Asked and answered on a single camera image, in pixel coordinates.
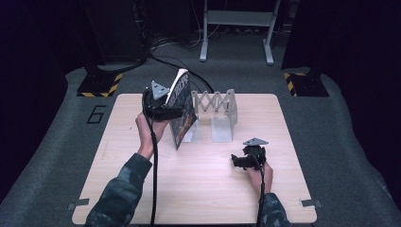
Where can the grey metal table bracket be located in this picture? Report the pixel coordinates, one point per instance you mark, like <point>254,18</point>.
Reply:
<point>310,203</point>
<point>78,204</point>

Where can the black base with hazard stripes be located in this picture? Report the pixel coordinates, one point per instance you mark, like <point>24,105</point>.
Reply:
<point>99,85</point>
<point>307,85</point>

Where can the white metal stand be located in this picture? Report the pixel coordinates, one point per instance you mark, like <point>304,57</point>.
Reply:
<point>239,18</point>

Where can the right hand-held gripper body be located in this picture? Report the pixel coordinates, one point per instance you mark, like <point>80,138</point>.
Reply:
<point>258,156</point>

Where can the grey expandable metal book rack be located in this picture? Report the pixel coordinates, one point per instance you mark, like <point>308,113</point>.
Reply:
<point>222,126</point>

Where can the person's right hand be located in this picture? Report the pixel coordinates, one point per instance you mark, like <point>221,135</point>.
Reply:
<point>257,179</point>

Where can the dark illustrated magazine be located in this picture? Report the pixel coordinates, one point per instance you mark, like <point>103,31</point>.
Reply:
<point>186,123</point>

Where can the dark cabinet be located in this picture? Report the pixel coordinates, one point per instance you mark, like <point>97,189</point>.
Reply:
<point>116,31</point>

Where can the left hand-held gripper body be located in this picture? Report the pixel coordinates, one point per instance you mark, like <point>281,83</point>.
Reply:
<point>154,99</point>

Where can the person's left hand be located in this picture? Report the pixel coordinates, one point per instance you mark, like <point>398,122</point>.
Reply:
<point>145,135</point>

